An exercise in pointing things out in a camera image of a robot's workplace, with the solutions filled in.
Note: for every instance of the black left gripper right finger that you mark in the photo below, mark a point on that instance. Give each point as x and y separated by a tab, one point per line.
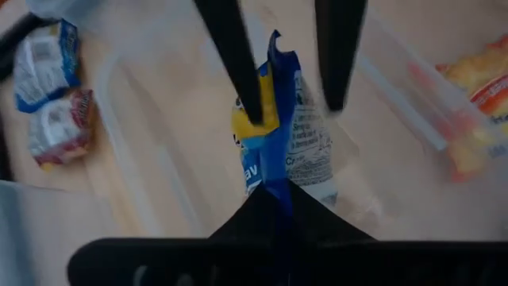
377	264

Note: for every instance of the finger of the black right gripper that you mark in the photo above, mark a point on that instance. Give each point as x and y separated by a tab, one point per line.
234	47
339	51

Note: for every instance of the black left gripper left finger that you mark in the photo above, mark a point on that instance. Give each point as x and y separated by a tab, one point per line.
170	262

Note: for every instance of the blue Maruchan noodle packet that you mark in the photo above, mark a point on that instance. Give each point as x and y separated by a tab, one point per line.
43	67
309	139

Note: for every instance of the red Maruchan noodle packet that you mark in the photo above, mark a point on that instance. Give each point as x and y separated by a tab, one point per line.
59	127

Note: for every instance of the orange Maruchan noodle packet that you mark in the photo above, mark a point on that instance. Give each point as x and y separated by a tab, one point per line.
476	71

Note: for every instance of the clear plastic container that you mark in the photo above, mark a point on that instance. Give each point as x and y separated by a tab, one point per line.
401	103

